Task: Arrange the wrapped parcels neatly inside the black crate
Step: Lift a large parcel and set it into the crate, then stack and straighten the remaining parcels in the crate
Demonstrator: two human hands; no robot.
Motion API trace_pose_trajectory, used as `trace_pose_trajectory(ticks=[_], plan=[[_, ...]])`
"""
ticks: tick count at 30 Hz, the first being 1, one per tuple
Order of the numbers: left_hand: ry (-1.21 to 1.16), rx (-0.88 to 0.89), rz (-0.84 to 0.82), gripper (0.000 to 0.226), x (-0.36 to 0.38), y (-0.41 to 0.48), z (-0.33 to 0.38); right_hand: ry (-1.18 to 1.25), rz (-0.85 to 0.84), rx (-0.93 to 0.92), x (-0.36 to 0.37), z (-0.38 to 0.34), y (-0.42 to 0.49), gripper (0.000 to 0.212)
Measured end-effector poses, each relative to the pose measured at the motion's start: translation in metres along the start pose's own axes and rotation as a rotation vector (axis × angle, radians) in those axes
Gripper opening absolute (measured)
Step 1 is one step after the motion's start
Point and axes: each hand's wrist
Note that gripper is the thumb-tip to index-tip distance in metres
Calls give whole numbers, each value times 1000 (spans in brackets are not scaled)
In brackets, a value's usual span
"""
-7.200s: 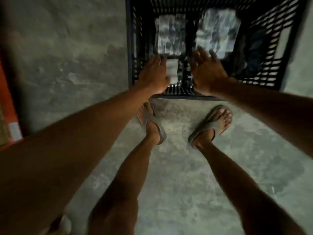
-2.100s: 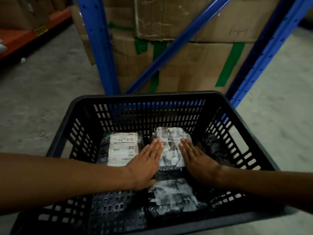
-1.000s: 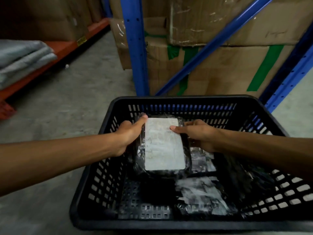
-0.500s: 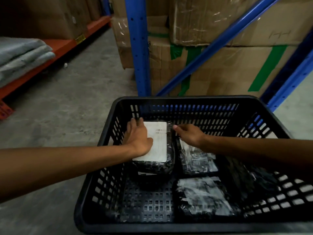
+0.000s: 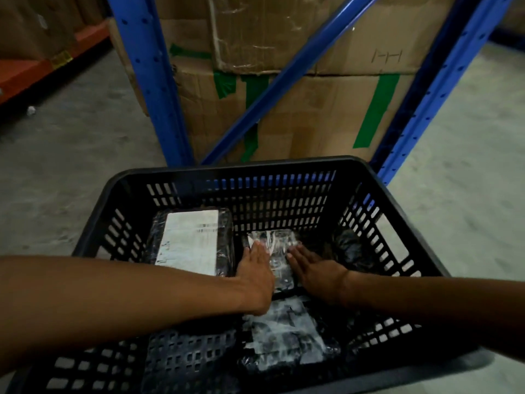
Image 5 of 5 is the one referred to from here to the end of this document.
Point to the person's left hand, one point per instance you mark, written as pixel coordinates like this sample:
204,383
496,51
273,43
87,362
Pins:
255,279

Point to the blue metal shelving rack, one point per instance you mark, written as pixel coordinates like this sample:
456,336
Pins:
287,86

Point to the person's right forearm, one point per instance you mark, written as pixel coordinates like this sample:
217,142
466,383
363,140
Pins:
426,309

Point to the large clear-wrapped black packet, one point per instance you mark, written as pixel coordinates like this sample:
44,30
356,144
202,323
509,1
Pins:
287,330

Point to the taped brown cardboard box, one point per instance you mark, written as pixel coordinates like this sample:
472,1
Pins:
311,32

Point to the black plastic slotted crate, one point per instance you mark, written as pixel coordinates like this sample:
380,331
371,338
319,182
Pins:
262,283

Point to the small clear-wrapped black packet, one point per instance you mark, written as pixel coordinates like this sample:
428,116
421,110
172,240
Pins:
278,250

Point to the person's right hand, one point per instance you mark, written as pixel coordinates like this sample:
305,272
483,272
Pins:
318,274

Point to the crumpled black plastic bag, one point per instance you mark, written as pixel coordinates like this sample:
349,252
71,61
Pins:
349,246

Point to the person's left fingers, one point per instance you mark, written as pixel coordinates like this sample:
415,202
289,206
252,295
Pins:
257,250

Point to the white paper scrap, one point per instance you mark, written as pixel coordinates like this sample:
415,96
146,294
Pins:
30,111

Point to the black parcel with white label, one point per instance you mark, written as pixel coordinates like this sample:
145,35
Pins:
189,240

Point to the yellow black label tag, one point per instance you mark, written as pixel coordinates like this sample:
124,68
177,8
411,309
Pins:
60,59

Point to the person's left forearm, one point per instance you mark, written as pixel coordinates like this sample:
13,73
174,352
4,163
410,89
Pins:
119,301

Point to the person's right fingers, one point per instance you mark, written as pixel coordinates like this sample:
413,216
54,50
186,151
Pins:
298,257

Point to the cardboard box with green tape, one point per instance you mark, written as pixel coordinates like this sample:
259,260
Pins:
303,114

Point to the orange shelf beam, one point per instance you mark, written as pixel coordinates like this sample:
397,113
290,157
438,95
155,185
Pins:
39,63

